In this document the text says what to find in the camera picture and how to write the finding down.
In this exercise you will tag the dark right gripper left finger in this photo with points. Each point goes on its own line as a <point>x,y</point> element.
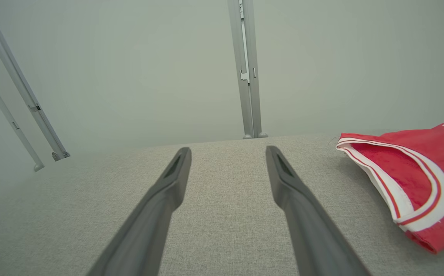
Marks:
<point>149,222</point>

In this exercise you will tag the red basketball shorts white trim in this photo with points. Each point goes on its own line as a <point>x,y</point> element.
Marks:
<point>425,184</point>

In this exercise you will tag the grey metal partition post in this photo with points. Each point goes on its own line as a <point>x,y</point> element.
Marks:
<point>10,122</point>
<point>248,76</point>
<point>22,84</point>

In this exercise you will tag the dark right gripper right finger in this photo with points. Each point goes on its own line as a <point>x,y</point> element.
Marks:
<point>310,230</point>

